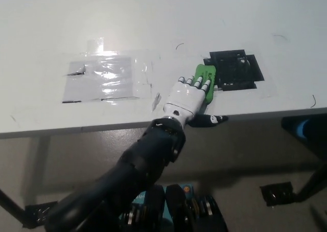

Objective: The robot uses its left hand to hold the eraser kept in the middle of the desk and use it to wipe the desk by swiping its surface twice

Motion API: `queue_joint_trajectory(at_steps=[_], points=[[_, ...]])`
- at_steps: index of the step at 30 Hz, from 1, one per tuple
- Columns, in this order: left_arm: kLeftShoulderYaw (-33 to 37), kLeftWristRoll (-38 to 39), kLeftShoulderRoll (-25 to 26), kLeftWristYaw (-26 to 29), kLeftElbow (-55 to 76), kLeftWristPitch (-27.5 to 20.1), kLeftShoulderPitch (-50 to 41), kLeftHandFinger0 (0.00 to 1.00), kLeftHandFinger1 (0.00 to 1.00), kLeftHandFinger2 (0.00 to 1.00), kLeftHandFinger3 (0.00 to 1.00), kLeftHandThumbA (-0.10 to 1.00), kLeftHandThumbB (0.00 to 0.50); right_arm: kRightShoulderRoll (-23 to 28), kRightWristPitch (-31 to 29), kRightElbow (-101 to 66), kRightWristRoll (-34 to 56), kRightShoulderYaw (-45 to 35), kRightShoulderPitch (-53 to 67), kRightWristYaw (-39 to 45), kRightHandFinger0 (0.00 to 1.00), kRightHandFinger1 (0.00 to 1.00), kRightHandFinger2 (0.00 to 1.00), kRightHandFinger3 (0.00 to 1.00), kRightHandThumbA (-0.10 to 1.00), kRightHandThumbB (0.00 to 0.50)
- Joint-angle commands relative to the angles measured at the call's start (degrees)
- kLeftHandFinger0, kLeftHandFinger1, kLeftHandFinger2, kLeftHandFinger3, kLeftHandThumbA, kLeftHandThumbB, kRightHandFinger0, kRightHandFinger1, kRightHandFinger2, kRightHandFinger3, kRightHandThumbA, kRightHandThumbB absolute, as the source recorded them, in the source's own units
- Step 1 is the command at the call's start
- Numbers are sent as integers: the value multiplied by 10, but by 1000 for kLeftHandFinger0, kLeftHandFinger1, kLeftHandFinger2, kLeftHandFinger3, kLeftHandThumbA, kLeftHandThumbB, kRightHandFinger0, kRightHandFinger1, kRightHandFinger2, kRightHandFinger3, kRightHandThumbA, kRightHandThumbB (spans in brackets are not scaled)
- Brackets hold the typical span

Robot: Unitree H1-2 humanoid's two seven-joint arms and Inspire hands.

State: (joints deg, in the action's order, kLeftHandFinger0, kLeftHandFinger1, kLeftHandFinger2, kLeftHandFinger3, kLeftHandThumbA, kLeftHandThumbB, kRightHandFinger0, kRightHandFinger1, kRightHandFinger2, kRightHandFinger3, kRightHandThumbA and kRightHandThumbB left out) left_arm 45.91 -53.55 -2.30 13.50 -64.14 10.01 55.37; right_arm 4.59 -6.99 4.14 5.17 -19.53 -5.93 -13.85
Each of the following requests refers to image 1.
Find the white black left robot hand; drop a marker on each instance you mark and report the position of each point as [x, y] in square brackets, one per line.
[185, 96]

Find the green whiteboard eraser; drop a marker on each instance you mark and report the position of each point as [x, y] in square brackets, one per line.
[201, 69]

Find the black tape square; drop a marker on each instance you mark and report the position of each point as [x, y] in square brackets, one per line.
[235, 68]

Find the teal router box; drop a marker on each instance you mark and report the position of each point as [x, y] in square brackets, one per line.
[191, 191]

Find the black object with blue patch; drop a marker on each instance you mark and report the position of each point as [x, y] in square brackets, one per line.
[297, 128]

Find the black table leg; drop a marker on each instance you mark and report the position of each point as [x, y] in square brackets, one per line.
[10, 204]
[315, 182]

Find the black table foot plate left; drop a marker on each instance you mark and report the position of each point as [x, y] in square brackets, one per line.
[35, 214]

